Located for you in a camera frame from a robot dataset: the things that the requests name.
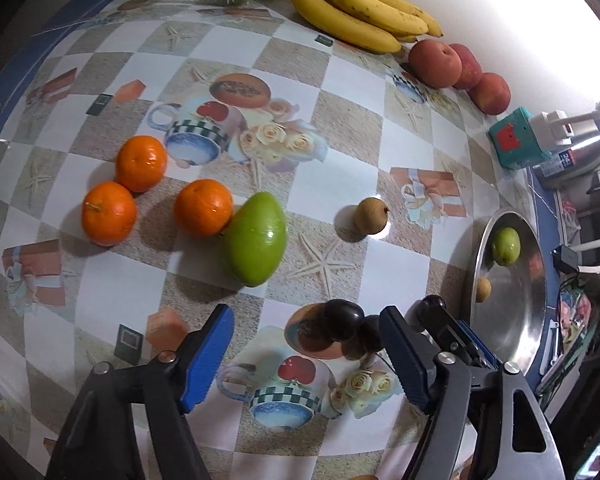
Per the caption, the printed checkered tablecloth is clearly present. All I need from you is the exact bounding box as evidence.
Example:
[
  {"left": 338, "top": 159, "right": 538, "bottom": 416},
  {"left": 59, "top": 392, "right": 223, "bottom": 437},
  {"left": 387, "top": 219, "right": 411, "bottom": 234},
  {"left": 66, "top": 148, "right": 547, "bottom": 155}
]
[{"left": 0, "top": 0, "right": 561, "bottom": 480}]

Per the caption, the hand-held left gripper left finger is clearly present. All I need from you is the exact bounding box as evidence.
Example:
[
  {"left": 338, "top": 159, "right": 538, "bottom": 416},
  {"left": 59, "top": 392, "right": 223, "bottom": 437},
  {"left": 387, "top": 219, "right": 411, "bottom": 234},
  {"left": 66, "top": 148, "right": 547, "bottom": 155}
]
[{"left": 45, "top": 304, "right": 235, "bottom": 480}]

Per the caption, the dark plum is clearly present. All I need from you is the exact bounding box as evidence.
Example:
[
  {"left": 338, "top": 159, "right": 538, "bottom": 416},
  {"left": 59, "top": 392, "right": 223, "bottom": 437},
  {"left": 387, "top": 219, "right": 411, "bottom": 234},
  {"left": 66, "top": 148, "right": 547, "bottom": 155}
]
[
  {"left": 321, "top": 299, "right": 366, "bottom": 343},
  {"left": 341, "top": 324, "right": 384, "bottom": 361}
]

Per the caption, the floral cloth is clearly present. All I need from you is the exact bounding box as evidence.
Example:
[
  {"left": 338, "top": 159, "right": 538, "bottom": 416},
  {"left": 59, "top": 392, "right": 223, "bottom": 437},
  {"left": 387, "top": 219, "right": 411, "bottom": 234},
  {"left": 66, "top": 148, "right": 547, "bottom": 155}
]
[{"left": 557, "top": 280, "right": 598, "bottom": 346}]

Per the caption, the steel thermos jug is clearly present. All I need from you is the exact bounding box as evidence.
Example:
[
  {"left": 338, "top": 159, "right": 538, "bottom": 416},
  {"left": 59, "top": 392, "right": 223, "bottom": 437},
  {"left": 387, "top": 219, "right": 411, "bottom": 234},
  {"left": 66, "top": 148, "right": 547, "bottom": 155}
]
[{"left": 535, "top": 125, "right": 600, "bottom": 193}]

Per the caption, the black power adapter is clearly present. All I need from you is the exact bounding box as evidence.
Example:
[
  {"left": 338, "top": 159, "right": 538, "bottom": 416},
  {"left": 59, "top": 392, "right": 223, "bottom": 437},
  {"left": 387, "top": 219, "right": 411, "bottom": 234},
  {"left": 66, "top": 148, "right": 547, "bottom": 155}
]
[{"left": 551, "top": 244, "right": 581, "bottom": 276}]

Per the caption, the steel bowl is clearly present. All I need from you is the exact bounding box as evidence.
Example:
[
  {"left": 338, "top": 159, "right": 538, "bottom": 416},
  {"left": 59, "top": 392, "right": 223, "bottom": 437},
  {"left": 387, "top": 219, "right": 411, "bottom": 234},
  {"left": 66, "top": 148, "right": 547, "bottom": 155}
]
[{"left": 462, "top": 207, "right": 548, "bottom": 376}]

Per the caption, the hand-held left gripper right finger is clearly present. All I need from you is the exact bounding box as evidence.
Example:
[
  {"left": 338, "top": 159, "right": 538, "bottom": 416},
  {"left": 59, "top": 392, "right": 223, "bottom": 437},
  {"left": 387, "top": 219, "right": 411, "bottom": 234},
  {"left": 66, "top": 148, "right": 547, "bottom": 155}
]
[{"left": 379, "top": 305, "right": 567, "bottom": 480}]

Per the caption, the red apple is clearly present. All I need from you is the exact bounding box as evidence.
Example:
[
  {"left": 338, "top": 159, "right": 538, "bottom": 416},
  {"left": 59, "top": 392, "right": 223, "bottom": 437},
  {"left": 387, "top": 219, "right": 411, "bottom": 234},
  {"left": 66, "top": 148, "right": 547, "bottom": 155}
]
[
  {"left": 450, "top": 43, "right": 483, "bottom": 91},
  {"left": 468, "top": 72, "right": 512, "bottom": 115},
  {"left": 408, "top": 40, "right": 463, "bottom": 88}
]

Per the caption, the orange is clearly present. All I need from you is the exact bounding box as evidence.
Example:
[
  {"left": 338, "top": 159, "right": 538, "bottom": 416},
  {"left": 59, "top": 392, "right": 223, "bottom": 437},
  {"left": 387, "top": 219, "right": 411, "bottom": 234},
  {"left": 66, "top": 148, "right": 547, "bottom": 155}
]
[
  {"left": 81, "top": 181, "right": 138, "bottom": 247},
  {"left": 116, "top": 135, "right": 169, "bottom": 194},
  {"left": 173, "top": 179, "right": 234, "bottom": 238}
]

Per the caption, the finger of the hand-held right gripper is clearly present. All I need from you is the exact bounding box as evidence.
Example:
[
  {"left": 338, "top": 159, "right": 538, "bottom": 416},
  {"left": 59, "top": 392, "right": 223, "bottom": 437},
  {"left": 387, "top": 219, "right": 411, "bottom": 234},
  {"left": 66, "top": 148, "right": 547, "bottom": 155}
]
[{"left": 405, "top": 295, "right": 497, "bottom": 370}]

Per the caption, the small green fruit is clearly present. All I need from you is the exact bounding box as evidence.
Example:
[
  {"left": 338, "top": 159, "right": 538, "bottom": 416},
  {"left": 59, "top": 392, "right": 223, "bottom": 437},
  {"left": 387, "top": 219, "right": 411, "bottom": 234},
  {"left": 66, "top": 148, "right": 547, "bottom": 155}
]
[{"left": 490, "top": 226, "right": 522, "bottom": 266}]

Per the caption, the green mango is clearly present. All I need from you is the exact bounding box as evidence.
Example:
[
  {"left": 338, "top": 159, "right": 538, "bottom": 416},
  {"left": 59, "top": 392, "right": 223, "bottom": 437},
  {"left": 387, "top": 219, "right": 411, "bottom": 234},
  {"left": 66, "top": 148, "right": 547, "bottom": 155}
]
[{"left": 222, "top": 191, "right": 288, "bottom": 288}]

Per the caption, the white lamp pole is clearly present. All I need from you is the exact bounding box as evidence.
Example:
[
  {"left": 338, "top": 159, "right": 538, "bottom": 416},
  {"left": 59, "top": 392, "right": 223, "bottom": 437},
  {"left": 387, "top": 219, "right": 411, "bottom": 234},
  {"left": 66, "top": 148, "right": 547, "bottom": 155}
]
[{"left": 562, "top": 96, "right": 600, "bottom": 128}]

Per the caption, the teal basket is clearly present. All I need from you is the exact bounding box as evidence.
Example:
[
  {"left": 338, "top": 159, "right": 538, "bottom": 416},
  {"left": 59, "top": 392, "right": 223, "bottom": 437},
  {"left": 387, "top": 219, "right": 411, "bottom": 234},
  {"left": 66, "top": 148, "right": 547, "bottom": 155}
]
[{"left": 489, "top": 107, "right": 551, "bottom": 171}]

